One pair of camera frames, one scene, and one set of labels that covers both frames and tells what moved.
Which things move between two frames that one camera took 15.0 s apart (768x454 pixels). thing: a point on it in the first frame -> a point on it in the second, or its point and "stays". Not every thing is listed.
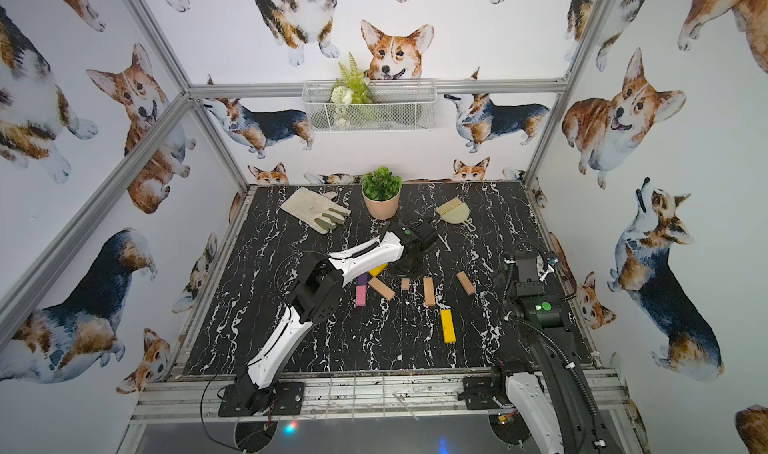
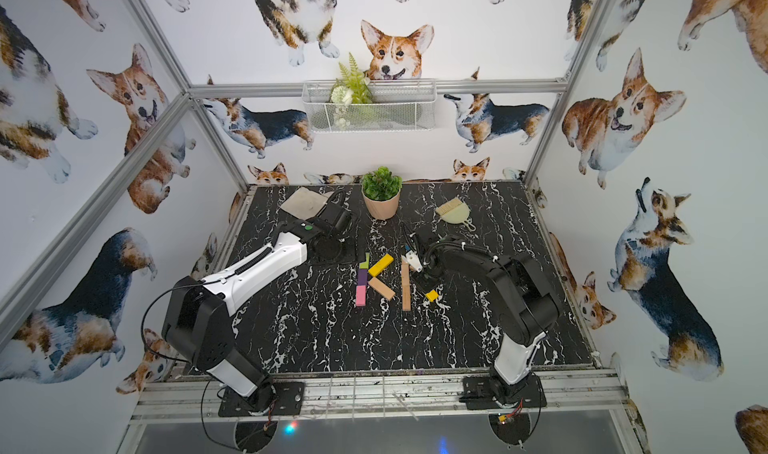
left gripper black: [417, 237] -> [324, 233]
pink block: [360, 295] stays
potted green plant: [381, 192] stays
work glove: [316, 210] stays
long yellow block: [448, 327] -> [431, 296]
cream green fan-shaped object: [455, 212] stays
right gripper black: [505, 276] -> [426, 284]
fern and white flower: [351, 88] stays
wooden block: [429, 291] -> [406, 281]
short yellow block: [375, 271] stays
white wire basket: [368, 105] stays
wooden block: [382, 288] stays
